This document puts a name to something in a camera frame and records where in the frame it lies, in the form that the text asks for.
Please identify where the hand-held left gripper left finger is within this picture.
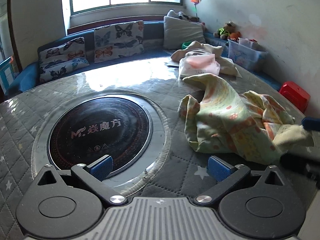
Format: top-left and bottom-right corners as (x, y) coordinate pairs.
(37, 154), (127, 205)

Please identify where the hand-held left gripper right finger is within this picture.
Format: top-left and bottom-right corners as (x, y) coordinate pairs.
(194, 155), (285, 205)

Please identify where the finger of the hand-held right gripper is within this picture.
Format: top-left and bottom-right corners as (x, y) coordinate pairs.
(301, 116), (320, 132)
(279, 152), (320, 180)

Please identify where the green floral garment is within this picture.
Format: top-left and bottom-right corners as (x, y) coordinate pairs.
(177, 73), (315, 164)

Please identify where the red plastic stool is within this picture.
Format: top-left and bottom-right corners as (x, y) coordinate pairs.
(278, 81), (311, 114)

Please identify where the round black induction cooktop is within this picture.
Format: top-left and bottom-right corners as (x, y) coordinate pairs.
(46, 94), (153, 180)

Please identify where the grey quilted star table cover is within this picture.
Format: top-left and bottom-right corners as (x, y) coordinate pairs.
(0, 55), (320, 240)

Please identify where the clear plastic storage box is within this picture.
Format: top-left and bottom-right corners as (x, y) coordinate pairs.
(227, 37), (268, 71)

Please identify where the folded pink garment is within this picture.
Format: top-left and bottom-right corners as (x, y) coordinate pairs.
(179, 54), (221, 78)

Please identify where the orange plush toy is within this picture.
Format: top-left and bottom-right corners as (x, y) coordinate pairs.
(227, 31), (242, 42)

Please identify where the butterfly print pillow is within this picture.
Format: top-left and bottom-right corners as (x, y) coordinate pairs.
(37, 37), (89, 83)
(94, 20), (145, 63)

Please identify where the blue sofa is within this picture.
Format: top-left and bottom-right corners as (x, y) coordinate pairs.
(4, 20), (283, 100)

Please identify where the cream garment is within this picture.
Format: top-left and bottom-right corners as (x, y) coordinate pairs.
(171, 41), (242, 77)

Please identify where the plush bear in green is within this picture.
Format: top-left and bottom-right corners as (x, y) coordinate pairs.
(217, 21), (237, 40)

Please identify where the blue cabinet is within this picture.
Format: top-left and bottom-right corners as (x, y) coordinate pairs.
(0, 55), (15, 93)

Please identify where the grey pillow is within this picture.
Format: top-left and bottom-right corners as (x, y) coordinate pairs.
(163, 16), (206, 50)

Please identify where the white plush toy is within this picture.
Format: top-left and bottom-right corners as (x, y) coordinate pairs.
(167, 9), (200, 23)

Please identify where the colourful pinwheel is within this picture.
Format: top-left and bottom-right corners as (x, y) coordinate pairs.
(190, 0), (203, 22)

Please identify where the dark wooden door frame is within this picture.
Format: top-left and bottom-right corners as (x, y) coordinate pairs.
(7, 0), (24, 72)

